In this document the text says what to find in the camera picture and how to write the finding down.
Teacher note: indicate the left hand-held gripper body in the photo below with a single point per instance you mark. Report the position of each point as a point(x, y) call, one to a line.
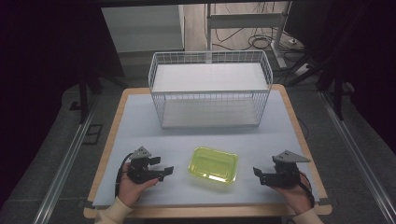
point(140, 169)

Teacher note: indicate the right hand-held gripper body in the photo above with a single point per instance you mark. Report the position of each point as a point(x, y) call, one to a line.
point(288, 174)

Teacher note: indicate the yellow-green transparent plastic tray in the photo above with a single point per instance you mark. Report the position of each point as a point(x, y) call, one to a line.
point(213, 165)

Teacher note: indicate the person's left hand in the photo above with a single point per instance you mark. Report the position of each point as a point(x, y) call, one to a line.
point(130, 191)

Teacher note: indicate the person's right hand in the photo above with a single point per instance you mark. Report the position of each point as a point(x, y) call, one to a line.
point(297, 197)

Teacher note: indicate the pale blue table mat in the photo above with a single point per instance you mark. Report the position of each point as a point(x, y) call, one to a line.
point(174, 140)

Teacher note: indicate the black table corner clamp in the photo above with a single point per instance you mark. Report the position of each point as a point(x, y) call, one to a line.
point(85, 204)
point(324, 201)

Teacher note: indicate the black metal stand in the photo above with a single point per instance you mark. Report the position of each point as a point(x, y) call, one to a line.
point(338, 93)
point(83, 99)

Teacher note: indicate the white power strip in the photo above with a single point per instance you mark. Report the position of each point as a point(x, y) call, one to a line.
point(301, 70)

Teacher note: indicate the white cabinet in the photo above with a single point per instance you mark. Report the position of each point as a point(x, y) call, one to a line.
point(143, 28)

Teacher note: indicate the dark curtain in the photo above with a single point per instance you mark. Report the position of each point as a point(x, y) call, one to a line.
point(40, 62)
point(367, 62)

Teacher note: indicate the black floor bracket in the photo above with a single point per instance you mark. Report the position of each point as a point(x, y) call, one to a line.
point(92, 133)

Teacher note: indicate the aluminium floor rail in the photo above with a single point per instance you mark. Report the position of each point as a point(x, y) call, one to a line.
point(62, 171)
point(358, 155)

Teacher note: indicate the white metal frame stand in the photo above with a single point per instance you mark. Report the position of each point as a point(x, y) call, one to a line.
point(246, 20)

